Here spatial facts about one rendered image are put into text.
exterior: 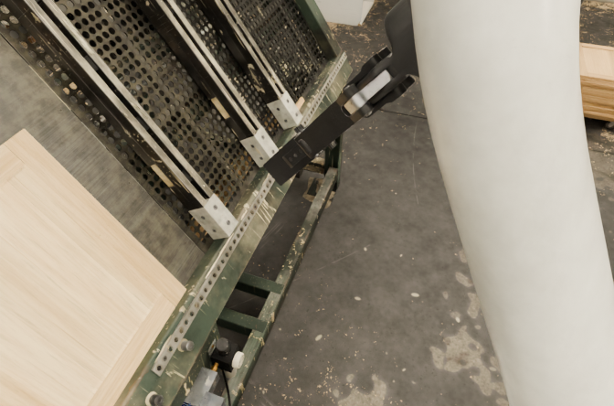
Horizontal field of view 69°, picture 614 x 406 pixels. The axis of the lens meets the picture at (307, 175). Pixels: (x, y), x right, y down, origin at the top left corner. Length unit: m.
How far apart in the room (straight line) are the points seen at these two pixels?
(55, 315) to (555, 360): 1.02
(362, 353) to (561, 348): 1.97
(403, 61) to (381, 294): 2.04
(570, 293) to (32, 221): 1.04
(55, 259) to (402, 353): 1.55
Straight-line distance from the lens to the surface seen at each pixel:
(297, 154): 0.44
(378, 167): 2.95
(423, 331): 2.28
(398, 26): 0.35
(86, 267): 1.16
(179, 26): 1.45
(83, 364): 1.17
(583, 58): 3.78
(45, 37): 1.24
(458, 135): 0.17
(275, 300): 2.09
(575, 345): 0.23
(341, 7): 4.65
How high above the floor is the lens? 1.96
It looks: 43 degrees down
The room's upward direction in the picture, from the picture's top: straight up
